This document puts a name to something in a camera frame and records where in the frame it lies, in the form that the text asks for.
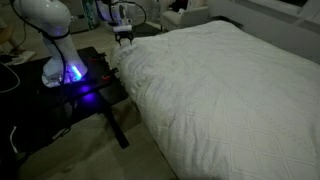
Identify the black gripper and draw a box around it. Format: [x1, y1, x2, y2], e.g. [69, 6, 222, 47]
[113, 30, 135, 47]

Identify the white quilted blanket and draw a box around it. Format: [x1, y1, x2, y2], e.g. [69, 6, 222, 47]
[109, 19, 320, 180]

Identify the dark floor mat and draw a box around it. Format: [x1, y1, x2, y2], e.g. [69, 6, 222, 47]
[130, 22, 164, 38]

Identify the red black clamp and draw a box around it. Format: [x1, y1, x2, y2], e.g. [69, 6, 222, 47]
[87, 53, 108, 65]
[100, 67, 120, 82]

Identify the grey low cabinet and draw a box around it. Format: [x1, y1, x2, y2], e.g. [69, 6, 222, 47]
[61, 0, 90, 35]

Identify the white armchair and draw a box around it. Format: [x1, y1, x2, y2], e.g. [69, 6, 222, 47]
[160, 4, 211, 32]

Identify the white slipper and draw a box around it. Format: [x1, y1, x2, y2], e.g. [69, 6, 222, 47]
[6, 50, 37, 66]

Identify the black robot table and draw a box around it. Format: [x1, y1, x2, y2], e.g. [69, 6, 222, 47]
[0, 46, 131, 158]

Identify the person bare leg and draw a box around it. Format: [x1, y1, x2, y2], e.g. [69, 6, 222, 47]
[0, 18, 25, 56]

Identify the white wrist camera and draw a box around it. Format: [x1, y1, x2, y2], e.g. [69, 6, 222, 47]
[112, 25, 133, 34]

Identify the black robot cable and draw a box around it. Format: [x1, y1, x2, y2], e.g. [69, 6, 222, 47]
[9, 0, 73, 88]

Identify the white looped cable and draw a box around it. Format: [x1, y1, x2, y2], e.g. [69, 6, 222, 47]
[0, 62, 21, 95]

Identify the short white cable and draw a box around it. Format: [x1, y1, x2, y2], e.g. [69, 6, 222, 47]
[8, 125, 19, 155]

